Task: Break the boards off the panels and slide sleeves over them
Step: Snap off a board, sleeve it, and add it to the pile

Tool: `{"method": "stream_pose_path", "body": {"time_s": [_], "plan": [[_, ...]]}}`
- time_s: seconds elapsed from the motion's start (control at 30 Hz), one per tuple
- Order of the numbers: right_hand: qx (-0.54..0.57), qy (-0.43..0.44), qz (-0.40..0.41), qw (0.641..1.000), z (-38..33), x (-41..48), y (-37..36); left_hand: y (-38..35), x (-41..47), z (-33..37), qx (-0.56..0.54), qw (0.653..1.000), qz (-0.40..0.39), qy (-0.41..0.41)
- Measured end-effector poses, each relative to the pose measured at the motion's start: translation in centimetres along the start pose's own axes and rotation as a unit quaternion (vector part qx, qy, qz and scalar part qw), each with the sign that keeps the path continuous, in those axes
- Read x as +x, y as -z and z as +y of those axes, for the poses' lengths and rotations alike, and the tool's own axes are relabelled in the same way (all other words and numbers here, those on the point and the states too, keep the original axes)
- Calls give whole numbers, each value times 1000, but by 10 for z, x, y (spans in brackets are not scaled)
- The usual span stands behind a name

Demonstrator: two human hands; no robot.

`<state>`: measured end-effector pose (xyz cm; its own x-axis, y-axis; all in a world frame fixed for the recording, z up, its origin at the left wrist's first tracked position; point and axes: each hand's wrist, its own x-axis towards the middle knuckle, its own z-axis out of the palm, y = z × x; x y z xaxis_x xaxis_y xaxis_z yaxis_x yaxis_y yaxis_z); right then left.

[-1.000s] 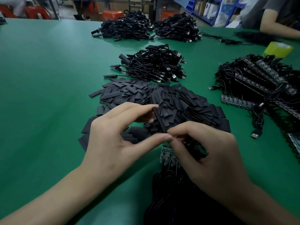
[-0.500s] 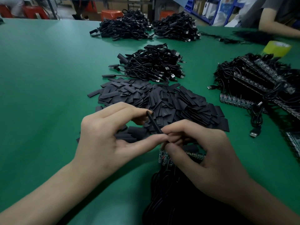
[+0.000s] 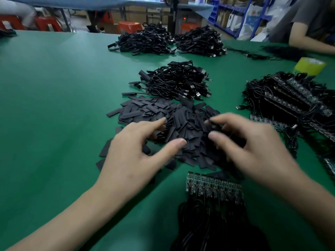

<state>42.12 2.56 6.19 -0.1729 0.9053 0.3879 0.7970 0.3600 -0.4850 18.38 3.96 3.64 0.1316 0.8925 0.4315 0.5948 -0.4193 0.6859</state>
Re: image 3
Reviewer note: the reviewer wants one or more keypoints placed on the person's right thumb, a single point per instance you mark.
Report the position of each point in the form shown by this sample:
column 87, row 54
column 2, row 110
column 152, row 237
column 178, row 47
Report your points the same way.
column 222, row 141

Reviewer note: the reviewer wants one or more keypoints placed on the black pole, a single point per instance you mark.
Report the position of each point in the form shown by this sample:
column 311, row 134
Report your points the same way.
column 173, row 15

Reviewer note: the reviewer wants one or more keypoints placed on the person's right forearm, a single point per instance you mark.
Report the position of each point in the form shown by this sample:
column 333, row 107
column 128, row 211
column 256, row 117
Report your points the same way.
column 316, row 206

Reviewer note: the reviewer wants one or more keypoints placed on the white plastic bag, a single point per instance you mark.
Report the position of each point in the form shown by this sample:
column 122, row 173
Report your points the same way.
column 250, row 23

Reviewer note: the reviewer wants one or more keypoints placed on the blue covered table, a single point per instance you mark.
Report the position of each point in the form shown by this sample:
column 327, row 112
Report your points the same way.
column 104, row 3

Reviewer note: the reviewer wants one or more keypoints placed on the person's left thumb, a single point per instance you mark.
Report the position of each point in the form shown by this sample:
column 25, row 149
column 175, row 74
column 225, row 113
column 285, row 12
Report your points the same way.
column 167, row 150

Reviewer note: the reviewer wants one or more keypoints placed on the person's left forearm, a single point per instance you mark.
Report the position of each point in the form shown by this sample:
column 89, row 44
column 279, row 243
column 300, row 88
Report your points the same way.
column 65, row 222

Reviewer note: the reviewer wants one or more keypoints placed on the grey box with red light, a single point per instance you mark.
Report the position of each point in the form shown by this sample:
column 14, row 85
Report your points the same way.
column 189, row 18

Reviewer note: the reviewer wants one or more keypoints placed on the person's left hand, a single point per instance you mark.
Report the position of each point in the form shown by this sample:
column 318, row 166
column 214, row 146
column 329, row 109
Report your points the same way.
column 125, row 164

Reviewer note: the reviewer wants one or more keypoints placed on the red plastic stool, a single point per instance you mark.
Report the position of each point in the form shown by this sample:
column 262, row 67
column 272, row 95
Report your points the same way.
column 11, row 22
column 48, row 23
column 189, row 27
column 130, row 26

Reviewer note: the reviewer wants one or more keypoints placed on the blue metal shelf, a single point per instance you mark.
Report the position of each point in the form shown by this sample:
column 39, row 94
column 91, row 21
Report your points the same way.
column 225, row 13

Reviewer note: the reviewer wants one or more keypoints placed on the pile of black shrink tubes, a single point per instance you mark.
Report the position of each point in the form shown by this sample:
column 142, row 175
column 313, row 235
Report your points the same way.
column 180, row 120

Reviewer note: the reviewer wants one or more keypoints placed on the yellow tape roll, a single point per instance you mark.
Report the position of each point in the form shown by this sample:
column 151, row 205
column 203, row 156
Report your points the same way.
column 310, row 65

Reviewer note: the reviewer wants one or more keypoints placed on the black shrink tube piece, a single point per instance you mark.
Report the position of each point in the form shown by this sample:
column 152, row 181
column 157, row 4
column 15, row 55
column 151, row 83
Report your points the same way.
column 216, row 126

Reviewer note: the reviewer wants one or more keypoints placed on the flat heap of black parts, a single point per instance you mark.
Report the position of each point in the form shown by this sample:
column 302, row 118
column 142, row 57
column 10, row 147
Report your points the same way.
column 284, row 52

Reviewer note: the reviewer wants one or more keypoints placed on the person's right hand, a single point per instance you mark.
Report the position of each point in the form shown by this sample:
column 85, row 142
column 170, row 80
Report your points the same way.
column 261, row 159

